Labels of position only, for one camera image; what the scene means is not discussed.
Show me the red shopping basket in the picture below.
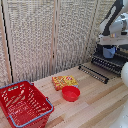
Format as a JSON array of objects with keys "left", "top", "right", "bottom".
[{"left": 0, "top": 80, "right": 55, "bottom": 128}]

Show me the red plastic bowl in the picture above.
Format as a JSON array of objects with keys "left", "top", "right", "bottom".
[{"left": 61, "top": 85, "right": 81, "bottom": 103}]

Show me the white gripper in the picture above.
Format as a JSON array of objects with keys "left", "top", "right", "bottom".
[{"left": 96, "top": 32, "right": 128, "bottom": 48}]

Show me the beige woven folding screen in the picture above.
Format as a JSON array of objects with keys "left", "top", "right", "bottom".
[{"left": 0, "top": 0, "right": 128, "bottom": 88}]

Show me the yellow red cereal box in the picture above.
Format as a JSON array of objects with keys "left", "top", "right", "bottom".
[{"left": 51, "top": 75, "right": 80, "bottom": 92}]

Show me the black toaster oven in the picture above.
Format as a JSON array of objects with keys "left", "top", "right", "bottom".
[{"left": 90, "top": 42, "right": 128, "bottom": 78}]

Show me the black wire oven rack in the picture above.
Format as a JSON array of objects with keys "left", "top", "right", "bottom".
[{"left": 78, "top": 64, "right": 111, "bottom": 85}]

